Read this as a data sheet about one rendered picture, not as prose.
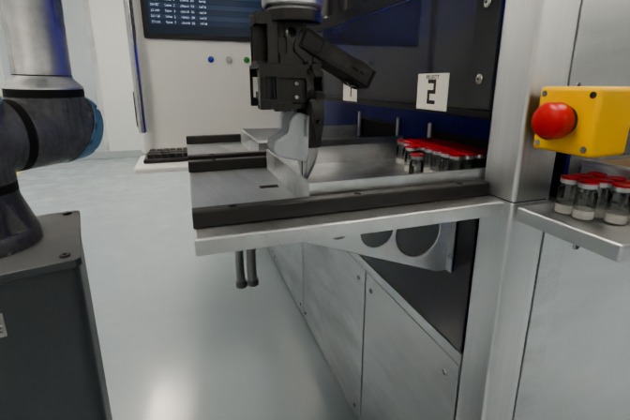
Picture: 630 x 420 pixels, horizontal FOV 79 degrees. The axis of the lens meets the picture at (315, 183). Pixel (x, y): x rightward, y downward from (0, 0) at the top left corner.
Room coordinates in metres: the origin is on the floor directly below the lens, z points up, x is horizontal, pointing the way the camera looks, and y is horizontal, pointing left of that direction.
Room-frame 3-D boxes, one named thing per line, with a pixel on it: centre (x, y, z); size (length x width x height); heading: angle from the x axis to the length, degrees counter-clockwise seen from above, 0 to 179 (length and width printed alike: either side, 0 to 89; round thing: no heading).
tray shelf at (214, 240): (0.77, 0.01, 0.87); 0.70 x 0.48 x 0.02; 19
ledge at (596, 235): (0.43, -0.35, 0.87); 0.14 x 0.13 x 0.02; 109
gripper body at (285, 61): (0.50, 0.03, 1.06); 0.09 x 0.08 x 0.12; 109
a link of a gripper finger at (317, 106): (0.49, 0.00, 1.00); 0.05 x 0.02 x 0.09; 19
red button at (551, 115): (0.42, -0.26, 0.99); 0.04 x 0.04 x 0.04; 19
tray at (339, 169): (0.63, -0.11, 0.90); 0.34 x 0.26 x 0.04; 109
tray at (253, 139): (0.95, 0.00, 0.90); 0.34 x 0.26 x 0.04; 109
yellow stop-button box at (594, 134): (0.43, -0.30, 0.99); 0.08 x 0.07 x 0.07; 109
